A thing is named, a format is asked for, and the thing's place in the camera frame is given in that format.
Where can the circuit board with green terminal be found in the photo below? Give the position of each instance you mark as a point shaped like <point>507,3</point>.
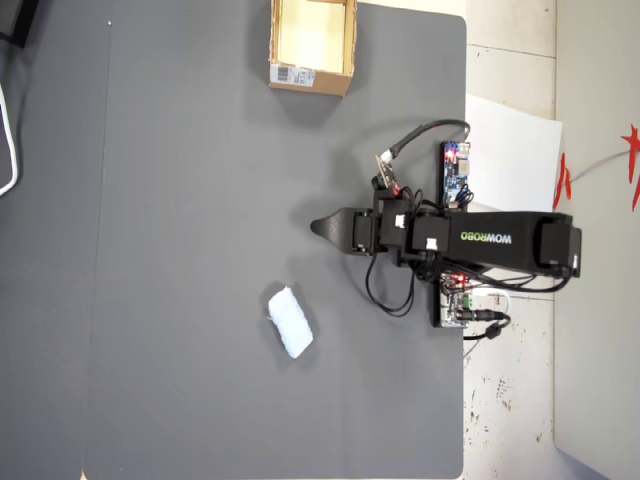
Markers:
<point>450,305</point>

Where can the open cardboard box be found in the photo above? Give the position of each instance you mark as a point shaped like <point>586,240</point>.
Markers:
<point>320,82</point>

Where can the grey table mat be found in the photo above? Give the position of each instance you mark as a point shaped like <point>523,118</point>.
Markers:
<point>200,250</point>

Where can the bare wrist camera board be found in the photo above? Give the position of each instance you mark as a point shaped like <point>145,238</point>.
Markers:
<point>387,172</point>

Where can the white yarn-wrapped block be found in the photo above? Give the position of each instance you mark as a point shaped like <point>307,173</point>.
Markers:
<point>290,320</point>

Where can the black corner object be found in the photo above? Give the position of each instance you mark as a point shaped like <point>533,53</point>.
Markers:
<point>20,20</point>

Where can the blue circuit board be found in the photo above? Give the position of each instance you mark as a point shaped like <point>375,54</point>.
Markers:
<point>452,175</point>

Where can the white shipping label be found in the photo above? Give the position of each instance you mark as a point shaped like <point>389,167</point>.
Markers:
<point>292,75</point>

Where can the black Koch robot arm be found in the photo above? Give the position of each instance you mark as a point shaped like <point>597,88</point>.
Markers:
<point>495,240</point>

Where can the small red paper cutout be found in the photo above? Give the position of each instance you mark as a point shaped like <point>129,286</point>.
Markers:
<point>562,182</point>

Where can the white curved frame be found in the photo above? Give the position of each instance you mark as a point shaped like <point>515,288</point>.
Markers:
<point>10,135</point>

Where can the white paper sheet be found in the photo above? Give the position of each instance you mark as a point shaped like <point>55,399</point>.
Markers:
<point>510,160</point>

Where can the large red paper cutout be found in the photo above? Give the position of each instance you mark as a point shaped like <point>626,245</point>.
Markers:
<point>635,150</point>

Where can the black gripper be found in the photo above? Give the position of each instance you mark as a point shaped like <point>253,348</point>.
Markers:
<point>364,232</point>

